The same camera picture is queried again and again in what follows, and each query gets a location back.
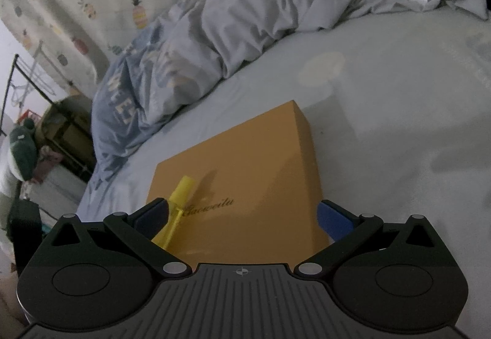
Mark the yellow plastic bottle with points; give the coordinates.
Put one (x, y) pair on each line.
(178, 204)

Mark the pink cloth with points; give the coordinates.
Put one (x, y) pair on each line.
(50, 162)

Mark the grey-blue quilt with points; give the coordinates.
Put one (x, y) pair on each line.
(249, 9)

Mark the yellow-brown cardboard box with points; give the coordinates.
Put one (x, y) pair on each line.
(249, 177)

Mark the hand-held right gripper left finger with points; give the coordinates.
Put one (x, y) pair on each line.
(153, 214)

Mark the black metal clothes rack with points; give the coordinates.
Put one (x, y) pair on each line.
(10, 85)

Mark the green white plush toy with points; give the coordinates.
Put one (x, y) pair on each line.
(21, 149)

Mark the black bag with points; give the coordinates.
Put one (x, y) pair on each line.
(23, 224)

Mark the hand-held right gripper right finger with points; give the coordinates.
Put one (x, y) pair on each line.
(333, 220)

